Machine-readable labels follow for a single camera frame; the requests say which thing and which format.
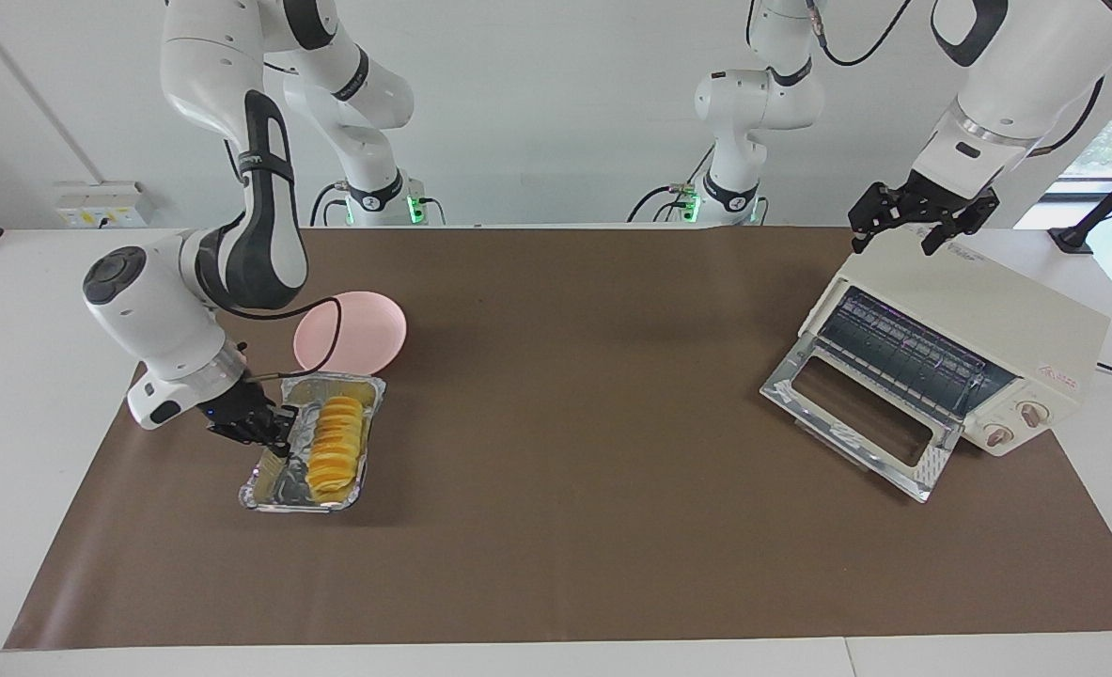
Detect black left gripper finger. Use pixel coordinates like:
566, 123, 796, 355
848, 185, 902, 256
921, 188, 1000, 257

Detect aluminium foil baking tray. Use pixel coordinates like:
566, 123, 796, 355
239, 371, 387, 513

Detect golden ridged bread loaf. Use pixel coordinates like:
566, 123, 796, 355
306, 395, 367, 504

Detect cream toaster oven body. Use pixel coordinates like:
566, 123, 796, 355
798, 228, 1111, 459

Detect pink round plate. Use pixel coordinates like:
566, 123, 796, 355
293, 291, 408, 375

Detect brown table mat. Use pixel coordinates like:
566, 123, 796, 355
3, 226, 1112, 652

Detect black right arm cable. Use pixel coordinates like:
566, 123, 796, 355
220, 296, 343, 382

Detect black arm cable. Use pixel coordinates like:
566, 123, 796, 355
805, 0, 1106, 159
220, 296, 343, 382

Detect metal oven wire rack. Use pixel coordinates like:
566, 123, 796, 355
817, 287, 994, 415

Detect black angled camera stand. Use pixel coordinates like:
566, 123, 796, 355
1049, 150, 1112, 255

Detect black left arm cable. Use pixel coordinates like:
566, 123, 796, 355
805, 0, 1106, 159

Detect black left base cables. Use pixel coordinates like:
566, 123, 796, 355
626, 141, 718, 224

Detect black base cables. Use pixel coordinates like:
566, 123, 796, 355
626, 141, 718, 224
309, 181, 446, 227

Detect black right base cables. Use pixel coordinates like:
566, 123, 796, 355
309, 181, 446, 227

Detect white wall socket box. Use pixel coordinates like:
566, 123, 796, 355
55, 181, 154, 229

